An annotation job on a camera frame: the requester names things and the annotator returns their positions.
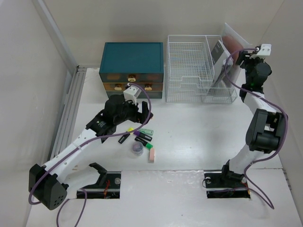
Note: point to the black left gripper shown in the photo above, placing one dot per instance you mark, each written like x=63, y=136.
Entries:
x=138, y=117

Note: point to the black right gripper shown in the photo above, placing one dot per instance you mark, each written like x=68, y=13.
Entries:
x=246, y=57

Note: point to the clear mesh zip pouch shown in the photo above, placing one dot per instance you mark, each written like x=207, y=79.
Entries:
x=233, y=42

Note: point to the clear round pin box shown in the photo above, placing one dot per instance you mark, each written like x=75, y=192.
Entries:
x=137, y=148

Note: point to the Canon setup guide booklet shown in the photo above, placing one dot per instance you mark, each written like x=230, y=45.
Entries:
x=219, y=56

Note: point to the teal drawer cabinet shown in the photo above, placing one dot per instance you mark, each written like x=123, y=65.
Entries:
x=133, y=62

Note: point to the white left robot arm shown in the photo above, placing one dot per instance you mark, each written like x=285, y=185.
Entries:
x=50, y=184

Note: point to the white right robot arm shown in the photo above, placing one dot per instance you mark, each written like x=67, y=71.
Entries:
x=266, y=132

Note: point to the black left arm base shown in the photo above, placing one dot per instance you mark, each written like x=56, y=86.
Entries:
x=107, y=185

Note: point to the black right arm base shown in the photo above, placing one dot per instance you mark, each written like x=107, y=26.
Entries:
x=218, y=187

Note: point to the black purple highlighter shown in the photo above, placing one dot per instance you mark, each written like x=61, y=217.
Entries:
x=142, y=135

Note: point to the black green highlighter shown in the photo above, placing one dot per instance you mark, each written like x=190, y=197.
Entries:
x=145, y=143

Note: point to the black yellow highlighter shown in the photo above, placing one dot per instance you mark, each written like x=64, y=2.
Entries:
x=125, y=136

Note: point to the pink eraser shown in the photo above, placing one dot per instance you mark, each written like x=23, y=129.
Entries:
x=152, y=155

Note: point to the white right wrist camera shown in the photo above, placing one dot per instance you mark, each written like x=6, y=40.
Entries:
x=262, y=51

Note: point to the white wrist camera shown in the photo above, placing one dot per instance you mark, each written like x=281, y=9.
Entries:
x=131, y=94
x=262, y=51

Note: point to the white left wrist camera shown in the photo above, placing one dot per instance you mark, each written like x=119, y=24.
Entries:
x=131, y=94

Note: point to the white wire desk organizer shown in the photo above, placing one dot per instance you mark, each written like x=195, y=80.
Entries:
x=189, y=71

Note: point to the aluminium rail frame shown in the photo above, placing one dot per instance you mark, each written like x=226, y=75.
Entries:
x=85, y=95

